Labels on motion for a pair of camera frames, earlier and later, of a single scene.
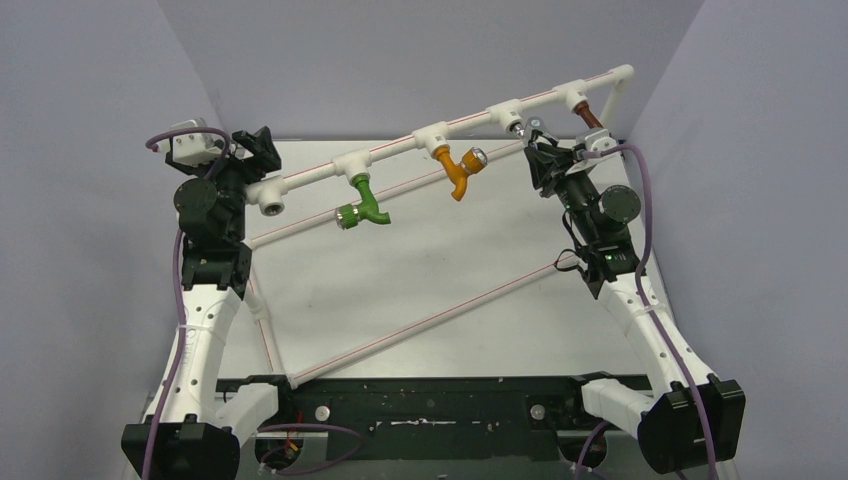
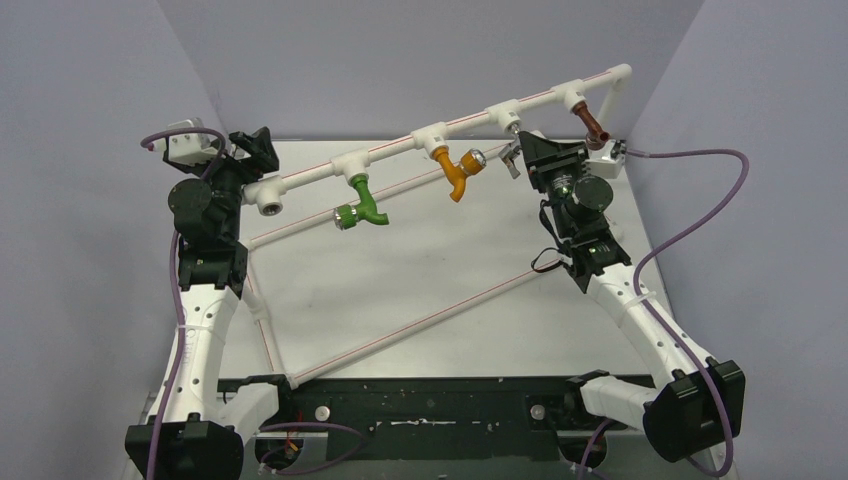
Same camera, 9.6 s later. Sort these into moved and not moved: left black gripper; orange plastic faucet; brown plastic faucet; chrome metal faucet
Moved: chrome metal faucet
Not moved: brown plastic faucet; orange plastic faucet; left black gripper
